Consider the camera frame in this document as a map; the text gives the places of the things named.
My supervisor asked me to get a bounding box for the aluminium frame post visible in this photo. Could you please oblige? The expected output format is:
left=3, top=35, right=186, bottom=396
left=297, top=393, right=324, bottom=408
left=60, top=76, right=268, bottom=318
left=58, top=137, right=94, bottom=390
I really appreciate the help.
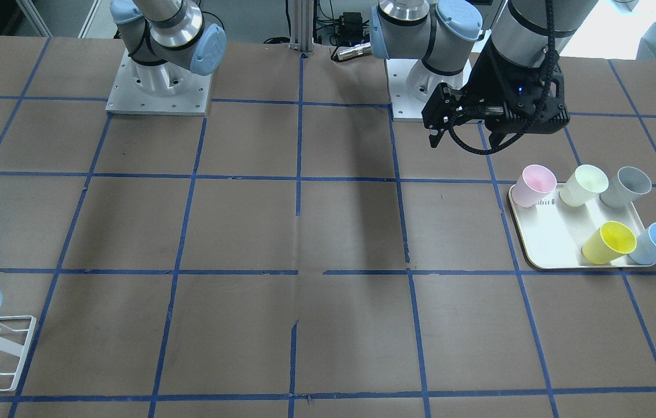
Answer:
left=287, top=0, right=316, bottom=55

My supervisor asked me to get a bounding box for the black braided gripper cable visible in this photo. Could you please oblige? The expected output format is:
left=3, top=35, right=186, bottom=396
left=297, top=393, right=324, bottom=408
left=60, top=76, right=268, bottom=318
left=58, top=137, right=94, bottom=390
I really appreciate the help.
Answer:
left=443, top=0, right=556, bottom=156

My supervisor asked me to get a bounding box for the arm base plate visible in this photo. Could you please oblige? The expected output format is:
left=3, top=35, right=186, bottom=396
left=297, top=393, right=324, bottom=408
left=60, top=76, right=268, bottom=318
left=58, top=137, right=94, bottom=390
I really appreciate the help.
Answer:
left=106, top=51, right=213, bottom=117
left=385, top=59, right=472, bottom=122

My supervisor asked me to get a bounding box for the cream plastic tray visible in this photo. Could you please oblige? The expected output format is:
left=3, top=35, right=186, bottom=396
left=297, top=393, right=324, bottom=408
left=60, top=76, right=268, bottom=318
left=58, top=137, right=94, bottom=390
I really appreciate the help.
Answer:
left=507, top=183, right=646, bottom=270

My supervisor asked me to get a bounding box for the yellow cup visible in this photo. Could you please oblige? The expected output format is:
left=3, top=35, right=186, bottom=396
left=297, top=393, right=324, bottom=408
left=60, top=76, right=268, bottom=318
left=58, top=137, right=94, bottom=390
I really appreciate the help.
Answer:
left=581, top=221, right=637, bottom=265

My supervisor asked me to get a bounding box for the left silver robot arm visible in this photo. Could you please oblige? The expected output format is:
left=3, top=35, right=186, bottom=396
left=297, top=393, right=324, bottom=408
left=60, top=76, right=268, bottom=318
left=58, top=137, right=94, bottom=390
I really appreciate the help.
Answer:
left=369, top=1, right=596, bottom=154

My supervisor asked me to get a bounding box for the pale green cup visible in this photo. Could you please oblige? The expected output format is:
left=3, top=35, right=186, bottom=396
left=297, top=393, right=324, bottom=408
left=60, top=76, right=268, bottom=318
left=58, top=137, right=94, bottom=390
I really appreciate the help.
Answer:
left=559, top=164, right=609, bottom=207

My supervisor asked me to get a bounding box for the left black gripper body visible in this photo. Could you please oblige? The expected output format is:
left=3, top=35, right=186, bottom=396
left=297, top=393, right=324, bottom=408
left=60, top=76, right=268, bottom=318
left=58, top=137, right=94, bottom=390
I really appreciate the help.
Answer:
left=462, top=41, right=570, bottom=134

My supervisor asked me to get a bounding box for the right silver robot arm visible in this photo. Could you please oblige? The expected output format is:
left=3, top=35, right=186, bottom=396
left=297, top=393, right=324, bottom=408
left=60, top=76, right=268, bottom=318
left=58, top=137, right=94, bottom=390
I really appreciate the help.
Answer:
left=110, top=1, right=226, bottom=77

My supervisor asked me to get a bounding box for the grey cup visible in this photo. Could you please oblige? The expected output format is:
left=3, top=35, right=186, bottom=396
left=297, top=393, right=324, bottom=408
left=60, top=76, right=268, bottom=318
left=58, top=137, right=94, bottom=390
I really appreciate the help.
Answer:
left=599, top=166, right=653, bottom=207

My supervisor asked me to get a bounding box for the pink cup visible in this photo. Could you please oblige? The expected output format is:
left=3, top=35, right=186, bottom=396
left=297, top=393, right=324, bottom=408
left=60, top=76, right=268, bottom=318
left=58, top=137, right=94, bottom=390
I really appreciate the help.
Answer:
left=511, top=164, right=558, bottom=207

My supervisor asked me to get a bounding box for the silver metal connector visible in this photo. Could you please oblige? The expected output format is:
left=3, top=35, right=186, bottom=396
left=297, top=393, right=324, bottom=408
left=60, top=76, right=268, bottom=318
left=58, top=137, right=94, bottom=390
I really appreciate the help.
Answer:
left=331, top=42, right=372, bottom=63

